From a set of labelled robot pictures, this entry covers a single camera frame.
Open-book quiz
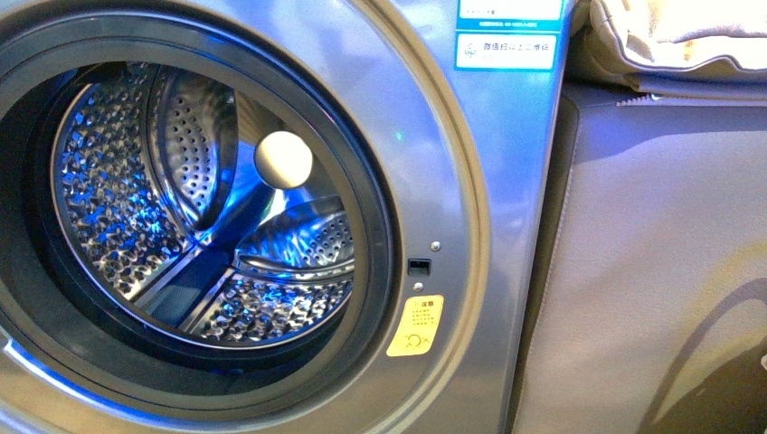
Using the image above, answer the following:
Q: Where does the grey front-load washing machine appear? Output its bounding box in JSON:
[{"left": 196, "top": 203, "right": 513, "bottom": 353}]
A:
[{"left": 1, "top": 1, "right": 572, "bottom": 433}]

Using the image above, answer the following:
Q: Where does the blue white label sticker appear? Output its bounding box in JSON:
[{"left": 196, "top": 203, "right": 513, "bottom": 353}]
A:
[{"left": 456, "top": 33, "right": 558, "bottom": 71}]

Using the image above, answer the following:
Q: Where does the orange warning sticker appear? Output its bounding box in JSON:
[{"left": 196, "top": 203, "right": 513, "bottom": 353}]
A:
[{"left": 386, "top": 295, "right": 444, "bottom": 357}]

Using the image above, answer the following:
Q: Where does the teal white label sticker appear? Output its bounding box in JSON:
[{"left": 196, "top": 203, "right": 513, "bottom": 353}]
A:
[{"left": 456, "top": 0, "right": 564, "bottom": 32}]

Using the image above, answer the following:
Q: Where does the cream cushion with piping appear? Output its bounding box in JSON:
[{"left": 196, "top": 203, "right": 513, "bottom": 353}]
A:
[{"left": 565, "top": 1, "right": 766, "bottom": 101}]

